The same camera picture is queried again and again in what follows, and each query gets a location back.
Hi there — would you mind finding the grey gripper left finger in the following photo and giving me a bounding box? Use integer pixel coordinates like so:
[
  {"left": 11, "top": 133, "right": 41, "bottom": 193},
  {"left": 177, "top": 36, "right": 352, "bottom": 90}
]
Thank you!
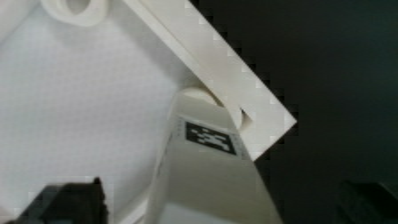
[{"left": 15, "top": 178, "right": 109, "bottom": 224}]

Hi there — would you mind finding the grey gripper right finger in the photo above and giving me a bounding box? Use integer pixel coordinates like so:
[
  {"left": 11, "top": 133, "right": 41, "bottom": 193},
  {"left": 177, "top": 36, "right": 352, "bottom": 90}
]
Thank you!
[{"left": 335, "top": 181, "right": 398, "bottom": 224}]

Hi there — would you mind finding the white leg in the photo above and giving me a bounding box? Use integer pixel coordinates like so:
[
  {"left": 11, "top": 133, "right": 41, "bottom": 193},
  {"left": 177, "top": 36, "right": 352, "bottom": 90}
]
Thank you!
[{"left": 145, "top": 88, "right": 283, "bottom": 224}]

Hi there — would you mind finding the white desk tabletop tray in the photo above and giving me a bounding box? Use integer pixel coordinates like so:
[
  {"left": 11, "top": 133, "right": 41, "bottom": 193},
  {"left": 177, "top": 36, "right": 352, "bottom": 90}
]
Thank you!
[{"left": 0, "top": 0, "right": 296, "bottom": 224}]

